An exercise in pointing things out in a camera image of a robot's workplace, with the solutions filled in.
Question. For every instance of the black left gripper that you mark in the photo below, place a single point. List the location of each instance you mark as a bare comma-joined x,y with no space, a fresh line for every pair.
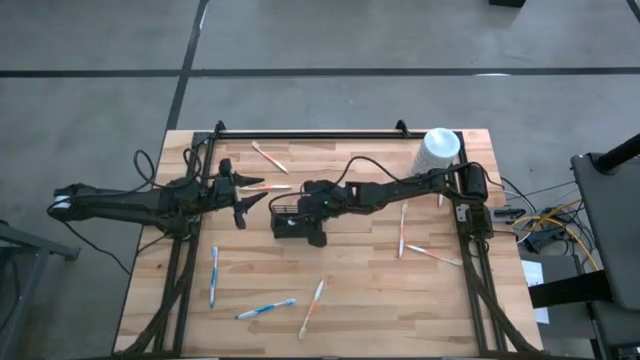
222,192

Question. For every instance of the white wipes canister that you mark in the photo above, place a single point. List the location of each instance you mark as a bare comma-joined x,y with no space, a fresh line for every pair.
440,145

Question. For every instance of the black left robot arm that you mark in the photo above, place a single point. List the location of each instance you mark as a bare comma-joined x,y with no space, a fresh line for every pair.
115,202

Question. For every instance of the blue power strip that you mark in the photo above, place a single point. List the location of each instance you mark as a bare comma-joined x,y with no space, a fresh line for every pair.
542,241

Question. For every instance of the white paper sheet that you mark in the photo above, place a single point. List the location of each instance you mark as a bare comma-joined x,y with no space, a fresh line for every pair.
534,274

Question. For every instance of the black box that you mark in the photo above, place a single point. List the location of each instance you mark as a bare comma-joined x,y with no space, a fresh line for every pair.
507,3

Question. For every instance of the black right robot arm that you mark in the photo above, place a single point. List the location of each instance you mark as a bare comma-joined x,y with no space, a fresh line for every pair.
400,192

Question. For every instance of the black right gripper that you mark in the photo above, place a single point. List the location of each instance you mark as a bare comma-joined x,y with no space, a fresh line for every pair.
322,202

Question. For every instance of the black pole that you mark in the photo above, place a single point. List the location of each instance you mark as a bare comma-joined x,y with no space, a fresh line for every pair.
617,155

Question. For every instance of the blue and white toothbrush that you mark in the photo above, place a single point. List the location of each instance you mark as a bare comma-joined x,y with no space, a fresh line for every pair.
265,309
214,277

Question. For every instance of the grey metal stand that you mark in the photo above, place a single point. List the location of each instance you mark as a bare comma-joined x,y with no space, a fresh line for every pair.
30,245

